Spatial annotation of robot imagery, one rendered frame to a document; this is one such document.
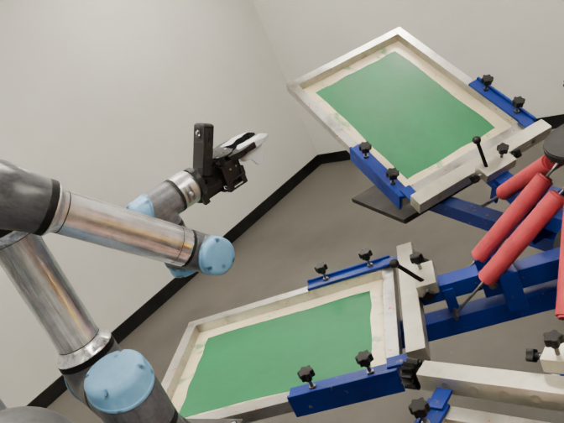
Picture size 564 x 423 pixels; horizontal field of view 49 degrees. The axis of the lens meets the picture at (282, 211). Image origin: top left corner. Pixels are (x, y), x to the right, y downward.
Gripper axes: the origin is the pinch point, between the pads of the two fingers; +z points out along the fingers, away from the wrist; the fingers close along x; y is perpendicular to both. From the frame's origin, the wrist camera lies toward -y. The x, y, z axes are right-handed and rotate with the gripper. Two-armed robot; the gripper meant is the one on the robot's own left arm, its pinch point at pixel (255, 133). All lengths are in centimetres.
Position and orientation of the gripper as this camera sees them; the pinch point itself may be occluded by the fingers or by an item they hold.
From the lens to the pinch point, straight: 142.5
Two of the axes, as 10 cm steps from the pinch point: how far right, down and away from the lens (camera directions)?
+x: 6.4, 1.6, -7.5
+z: 7.0, -5.2, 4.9
